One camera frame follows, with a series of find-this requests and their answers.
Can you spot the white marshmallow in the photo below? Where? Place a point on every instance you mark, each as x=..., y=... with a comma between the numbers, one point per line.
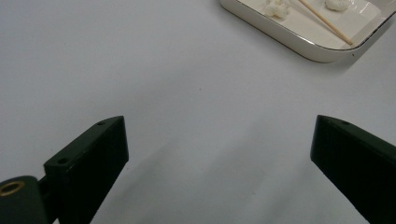
x=336, y=4
x=276, y=9

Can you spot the white rectangular tray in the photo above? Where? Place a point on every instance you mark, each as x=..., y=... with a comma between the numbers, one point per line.
x=299, y=34

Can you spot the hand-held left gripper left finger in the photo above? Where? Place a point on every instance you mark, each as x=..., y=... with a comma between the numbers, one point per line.
x=93, y=161

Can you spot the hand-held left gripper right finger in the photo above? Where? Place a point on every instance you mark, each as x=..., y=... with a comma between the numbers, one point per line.
x=358, y=165

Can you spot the thin wooden skewer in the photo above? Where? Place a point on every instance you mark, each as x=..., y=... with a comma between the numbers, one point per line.
x=327, y=22

